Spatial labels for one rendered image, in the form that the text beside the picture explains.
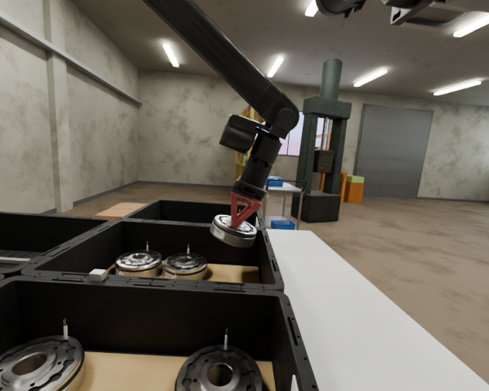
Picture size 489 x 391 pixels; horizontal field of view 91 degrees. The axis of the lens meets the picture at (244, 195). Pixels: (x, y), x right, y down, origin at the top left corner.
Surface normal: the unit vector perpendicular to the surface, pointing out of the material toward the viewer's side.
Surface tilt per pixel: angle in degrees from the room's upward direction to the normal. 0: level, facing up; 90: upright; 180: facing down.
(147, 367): 0
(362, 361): 0
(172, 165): 90
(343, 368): 0
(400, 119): 90
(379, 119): 90
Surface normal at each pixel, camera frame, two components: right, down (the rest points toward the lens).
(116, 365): 0.07, -0.98
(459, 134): 0.10, 0.18
